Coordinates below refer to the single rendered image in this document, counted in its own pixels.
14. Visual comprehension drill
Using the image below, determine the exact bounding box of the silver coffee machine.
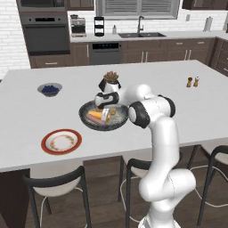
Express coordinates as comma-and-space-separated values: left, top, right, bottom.
69, 13, 87, 38

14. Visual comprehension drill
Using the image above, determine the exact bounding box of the yellow bun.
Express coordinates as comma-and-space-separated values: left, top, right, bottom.
87, 110, 103, 120

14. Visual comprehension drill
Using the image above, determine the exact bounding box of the grey bowl of blueberries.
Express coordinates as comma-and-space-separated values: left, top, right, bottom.
37, 82, 63, 98

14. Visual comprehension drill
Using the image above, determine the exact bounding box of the pink sausage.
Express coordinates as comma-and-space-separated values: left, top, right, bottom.
85, 113, 107, 126

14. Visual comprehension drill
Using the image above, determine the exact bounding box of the brown wall cupboard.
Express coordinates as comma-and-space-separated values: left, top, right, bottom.
65, 0, 95, 12
181, 0, 228, 12

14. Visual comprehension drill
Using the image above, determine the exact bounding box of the potted succulent plant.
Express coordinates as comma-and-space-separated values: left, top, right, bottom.
102, 70, 120, 85

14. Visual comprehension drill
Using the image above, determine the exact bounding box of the brown island cabinet panel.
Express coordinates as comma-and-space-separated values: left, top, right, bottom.
0, 168, 32, 228

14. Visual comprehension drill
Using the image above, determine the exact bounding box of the brown lower cupboard run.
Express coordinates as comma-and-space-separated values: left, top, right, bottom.
28, 36, 228, 77

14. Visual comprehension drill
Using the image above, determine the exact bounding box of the black framed white stool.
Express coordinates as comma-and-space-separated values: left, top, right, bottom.
118, 151, 183, 228
22, 165, 94, 228
186, 140, 228, 227

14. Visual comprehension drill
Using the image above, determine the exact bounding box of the dark sink tap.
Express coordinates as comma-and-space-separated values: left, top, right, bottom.
136, 15, 146, 34

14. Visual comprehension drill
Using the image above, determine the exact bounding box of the window with grey blinds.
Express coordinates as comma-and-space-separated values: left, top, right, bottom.
94, 0, 182, 20

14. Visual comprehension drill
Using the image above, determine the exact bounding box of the black dishwasher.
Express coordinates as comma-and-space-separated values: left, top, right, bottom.
88, 41, 124, 66

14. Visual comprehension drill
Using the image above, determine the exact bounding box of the black microwave oven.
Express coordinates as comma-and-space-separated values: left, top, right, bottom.
16, 0, 68, 13

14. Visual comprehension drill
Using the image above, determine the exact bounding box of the dark grey serving bowl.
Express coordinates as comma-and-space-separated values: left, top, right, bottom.
78, 100, 130, 132

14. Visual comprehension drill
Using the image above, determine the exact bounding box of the dark sink basin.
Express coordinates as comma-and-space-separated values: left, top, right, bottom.
118, 31, 167, 39

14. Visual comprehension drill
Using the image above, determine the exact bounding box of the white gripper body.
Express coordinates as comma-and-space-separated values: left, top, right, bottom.
100, 108, 112, 123

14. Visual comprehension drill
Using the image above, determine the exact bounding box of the black wall oven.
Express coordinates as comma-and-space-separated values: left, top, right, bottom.
19, 12, 71, 57

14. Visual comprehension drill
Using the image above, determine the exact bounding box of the red rimmed white plate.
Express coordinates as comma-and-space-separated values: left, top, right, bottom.
40, 128, 83, 156

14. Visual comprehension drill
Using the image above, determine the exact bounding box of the white paper towel roll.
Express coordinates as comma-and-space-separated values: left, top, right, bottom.
203, 16, 215, 33

